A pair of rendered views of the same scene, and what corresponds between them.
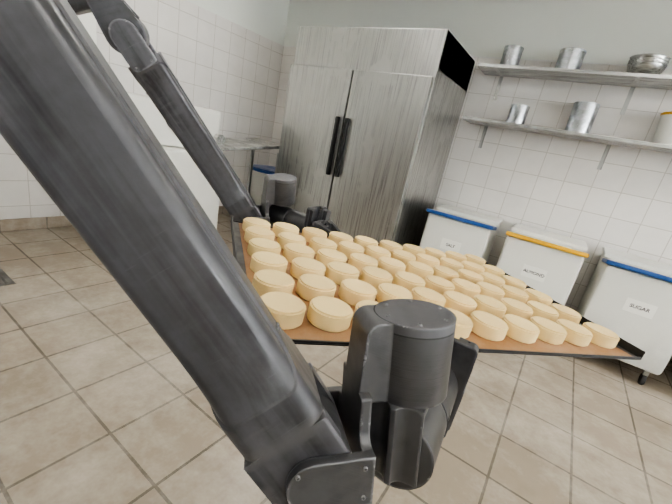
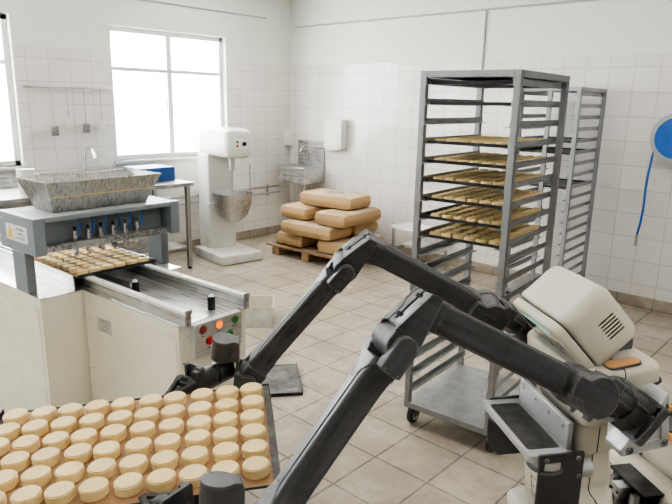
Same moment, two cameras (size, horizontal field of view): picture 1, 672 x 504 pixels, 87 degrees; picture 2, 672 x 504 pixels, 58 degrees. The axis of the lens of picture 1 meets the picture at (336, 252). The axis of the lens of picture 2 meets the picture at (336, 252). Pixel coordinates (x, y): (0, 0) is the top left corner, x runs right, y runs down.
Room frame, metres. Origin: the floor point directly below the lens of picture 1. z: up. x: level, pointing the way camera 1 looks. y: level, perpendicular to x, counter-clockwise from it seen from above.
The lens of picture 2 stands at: (1.58, 0.48, 1.67)
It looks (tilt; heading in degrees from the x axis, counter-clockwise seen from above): 14 degrees down; 191
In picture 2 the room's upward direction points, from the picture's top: 1 degrees clockwise
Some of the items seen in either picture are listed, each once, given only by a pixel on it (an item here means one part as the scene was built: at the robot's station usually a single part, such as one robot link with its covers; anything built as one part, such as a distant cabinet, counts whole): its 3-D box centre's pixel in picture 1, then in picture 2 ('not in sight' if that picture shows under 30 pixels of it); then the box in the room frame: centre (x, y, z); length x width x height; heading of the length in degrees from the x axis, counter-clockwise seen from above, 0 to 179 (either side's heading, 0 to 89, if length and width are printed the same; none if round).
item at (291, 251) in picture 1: (298, 253); (225, 436); (0.53, 0.06, 1.01); 0.05 x 0.05 x 0.02
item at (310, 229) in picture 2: not in sight; (316, 228); (-4.76, -0.98, 0.34); 0.72 x 0.42 x 0.15; 63
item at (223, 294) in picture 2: not in sight; (112, 258); (-1.16, -1.21, 0.87); 2.01 x 0.03 x 0.07; 62
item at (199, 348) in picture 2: not in sight; (216, 333); (-0.56, -0.41, 0.77); 0.24 x 0.04 x 0.14; 152
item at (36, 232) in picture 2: not in sight; (96, 240); (-0.98, -1.18, 1.01); 0.72 x 0.33 x 0.34; 152
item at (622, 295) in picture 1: (626, 313); not in sight; (2.46, -2.18, 0.39); 0.64 x 0.54 x 0.77; 148
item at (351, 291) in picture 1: (357, 292); (200, 409); (0.44, -0.04, 1.01); 0.05 x 0.05 x 0.02
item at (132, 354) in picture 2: not in sight; (165, 381); (-0.74, -0.73, 0.45); 0.70 x 0.34 x 0.90; 62
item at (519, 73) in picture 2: not in sight; (502, 265); (-1.19, 0.71, 0.97); 0.03 x 0.03 x 1.70; 64
